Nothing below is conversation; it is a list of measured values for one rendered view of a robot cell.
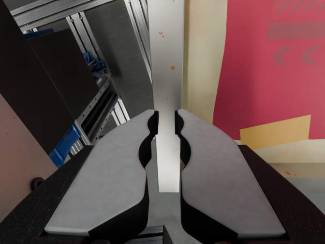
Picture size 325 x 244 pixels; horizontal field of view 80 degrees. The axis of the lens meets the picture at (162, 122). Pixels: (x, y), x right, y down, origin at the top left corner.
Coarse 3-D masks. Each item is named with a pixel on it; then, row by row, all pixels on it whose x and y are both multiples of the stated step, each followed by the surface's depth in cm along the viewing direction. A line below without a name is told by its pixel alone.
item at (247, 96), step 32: (256, 0) 22; (256, 32) 24; (224, 64) 26; (256, 64) 26; (224, 96) 28; (256, 96) 28; (288, 96) 28; (320, 96) 28; (224, 128) 31; (320, 128) 31
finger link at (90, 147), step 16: (80, 160) 8; (64, 176) 7; (32, 192) 6; (48, 192) 6; (64, 192) 6; (16, 208) 6; (32, 208) 6; (48, 208) 6; (0, 224) 6; (16, 224) 6; (32, 224) 6; (0, 240) 5; (16, 240) 5; (32, 240) 5; (48, 240) 5; (64, 240) 5; (80, 240) 5
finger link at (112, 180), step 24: (144, 120) 10; (96, 144) 9; (120, 144) 9; (144, 144) 9; (96, 168) 7; (120, 168) 7; (144, 168) 7; (72, 192) 6; (96, 192) 6; (120, 192) 6; (144, 192) 6; (72, 216) 6; (96, 216) 6; (120, 216) 6; (144, 216) 7; (120, 240) 6
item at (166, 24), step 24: (168, 0) 19; (168, 24) 21; (168, 48) 22; (168, 72) 23; (168, 96) 25; (168, 120) 27; (168, 144) 29; (168, 168) 31; (288, 168) 33; (312, 168) 33; (312, 192) 33
